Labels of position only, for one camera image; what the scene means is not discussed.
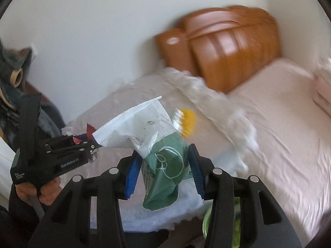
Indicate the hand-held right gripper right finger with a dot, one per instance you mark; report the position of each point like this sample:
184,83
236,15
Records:
196,177

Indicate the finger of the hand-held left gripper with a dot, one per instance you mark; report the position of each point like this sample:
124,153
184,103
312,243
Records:
60,140
72,149

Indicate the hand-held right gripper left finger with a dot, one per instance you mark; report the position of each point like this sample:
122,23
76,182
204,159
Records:
133,178

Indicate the red and silver foil wrapper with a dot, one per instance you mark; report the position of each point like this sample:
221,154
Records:
90,132

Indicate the green and white snack wrapper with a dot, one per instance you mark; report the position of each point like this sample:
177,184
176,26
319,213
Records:
157,157

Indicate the person's left forearm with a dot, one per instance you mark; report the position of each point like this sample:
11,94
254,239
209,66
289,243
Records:
18,219

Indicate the person's left hand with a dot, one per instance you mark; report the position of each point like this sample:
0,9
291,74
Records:
50,190

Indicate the yellow ribbed wrapper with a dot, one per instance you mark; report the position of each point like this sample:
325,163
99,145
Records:
188,122

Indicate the white lace tablecloth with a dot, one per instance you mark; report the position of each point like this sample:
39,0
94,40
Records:
219,113

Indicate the grey hanging cloth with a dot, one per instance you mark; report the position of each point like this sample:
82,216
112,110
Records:
13,67

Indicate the pink bed mattress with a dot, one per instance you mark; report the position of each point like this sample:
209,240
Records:
279,124

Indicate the carved wooden headboard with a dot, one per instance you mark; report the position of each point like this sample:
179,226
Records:
222,54

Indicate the folded pink blanket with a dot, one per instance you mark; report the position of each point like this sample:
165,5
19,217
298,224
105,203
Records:
323,82

